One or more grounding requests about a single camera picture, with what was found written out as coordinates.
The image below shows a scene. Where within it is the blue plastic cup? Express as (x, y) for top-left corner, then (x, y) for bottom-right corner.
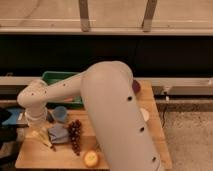
(52, 106), (67, 122)

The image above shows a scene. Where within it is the yellow banana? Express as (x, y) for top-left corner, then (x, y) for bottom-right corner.
(31, 130), (55, 151)

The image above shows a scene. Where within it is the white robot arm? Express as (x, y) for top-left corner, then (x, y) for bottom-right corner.
(17, 61), (165, 171)

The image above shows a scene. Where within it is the white paper cup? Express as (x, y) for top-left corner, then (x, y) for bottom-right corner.
(140, 108), (149, 122)

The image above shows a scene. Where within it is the purple bowl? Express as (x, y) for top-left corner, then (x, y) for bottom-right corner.
(132, 80), (141, 94)

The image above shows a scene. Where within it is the red grape bunch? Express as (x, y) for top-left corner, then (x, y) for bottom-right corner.
(68, 120), (82, 156)

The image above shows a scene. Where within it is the green plastic tray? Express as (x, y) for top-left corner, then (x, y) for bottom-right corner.
(42, 71), (83, 109)

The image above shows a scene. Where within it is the blue folded cloth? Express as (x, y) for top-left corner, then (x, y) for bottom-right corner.
(48, 124), (69, 144)

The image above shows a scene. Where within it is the yellow apple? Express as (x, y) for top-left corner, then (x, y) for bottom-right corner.
(83, 150), (99, 168)

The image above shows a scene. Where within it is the blue object left of table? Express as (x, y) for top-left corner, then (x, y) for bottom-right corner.
(2, 108), (27, 126)

